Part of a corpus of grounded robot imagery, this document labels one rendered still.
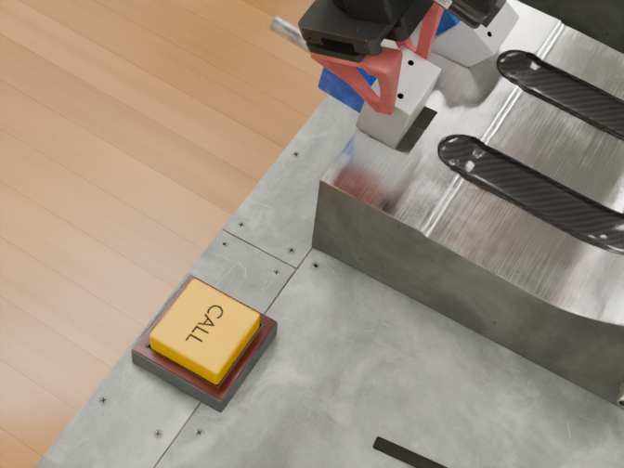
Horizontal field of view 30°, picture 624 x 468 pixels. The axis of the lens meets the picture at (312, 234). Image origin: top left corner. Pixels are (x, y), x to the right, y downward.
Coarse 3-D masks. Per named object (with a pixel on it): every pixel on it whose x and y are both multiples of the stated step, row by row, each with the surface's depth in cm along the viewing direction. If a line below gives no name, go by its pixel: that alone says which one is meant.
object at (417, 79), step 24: (288, 24) 89; (360, 72) 87; (408, 72) 87; (432, 72) 87; (336, 96) 89; (408, 96) 86; (360, 120) 89; (384, 120) 87; (408, 120) 86; (384, 144) 90
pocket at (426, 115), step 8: (424, 112) 93; (432, 112) 92; (416, 120) 94; (424, 120) 93; (432, 120) 93; (416, 128) 94; (424, 128) 94; (408, 136) 94; (416, 136) 94; (400, 144) 93; (408, 144) 93; (400, 152) 93; (408, 152) 93
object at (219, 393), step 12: (192, 276) 90; (180, 288) 89; (156, 324) 87; (264, 324) 88; (144, 336) 86; (264, 336) 87; (144, 348) 86; (252, 348) 87; (156, 360) 85; (168, 360) 86; (240, 360) 86; (180, 372) 85; (204, 384) 85; (228, 384) 85; (216, 396) 84
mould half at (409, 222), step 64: (512, 0) 100; (448, 64) 95; (576, 64) 96; (448, 128) 91; (512, 128) 92; (576, 128) 93; (320, 192) 88; (384, 192) 87; (448, 192) 88; (384, 256) 90; (448, 256) 86; (512, 256) 85; (576, 256) 86; (512, 320) 87; (576, 320) 83; (576, 384) 89
